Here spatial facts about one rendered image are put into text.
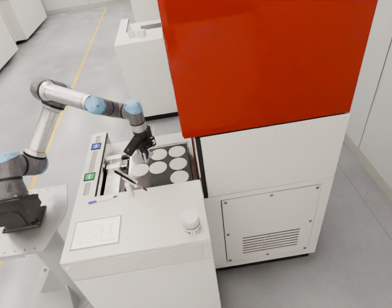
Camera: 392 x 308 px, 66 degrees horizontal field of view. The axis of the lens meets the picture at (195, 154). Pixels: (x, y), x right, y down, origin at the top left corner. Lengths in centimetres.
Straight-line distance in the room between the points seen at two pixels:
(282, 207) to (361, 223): 99
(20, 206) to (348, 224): 219
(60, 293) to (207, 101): 181
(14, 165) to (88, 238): 57
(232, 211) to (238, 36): 96
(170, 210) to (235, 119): 50
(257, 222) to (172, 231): 68
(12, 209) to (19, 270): 116
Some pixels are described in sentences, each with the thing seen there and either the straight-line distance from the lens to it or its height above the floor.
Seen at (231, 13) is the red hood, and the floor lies 171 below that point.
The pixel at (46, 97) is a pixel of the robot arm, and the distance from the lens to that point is 160.
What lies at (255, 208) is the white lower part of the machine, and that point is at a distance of 175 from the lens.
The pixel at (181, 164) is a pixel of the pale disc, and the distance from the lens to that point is 169.
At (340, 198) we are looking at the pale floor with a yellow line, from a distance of 278.
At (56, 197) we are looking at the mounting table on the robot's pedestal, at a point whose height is 82.
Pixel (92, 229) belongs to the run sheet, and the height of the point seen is 97.
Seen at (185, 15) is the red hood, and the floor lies 173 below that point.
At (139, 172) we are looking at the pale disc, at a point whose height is 90.
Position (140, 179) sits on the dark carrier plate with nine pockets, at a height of 90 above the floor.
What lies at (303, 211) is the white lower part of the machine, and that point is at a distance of 189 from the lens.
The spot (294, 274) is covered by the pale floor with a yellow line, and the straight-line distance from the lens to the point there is 231.
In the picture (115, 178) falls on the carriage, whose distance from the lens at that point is 175.
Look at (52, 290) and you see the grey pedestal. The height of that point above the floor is 2.
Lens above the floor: 203
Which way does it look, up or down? 41 degrees down
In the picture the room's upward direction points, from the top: 9 degrees counter-clockwise
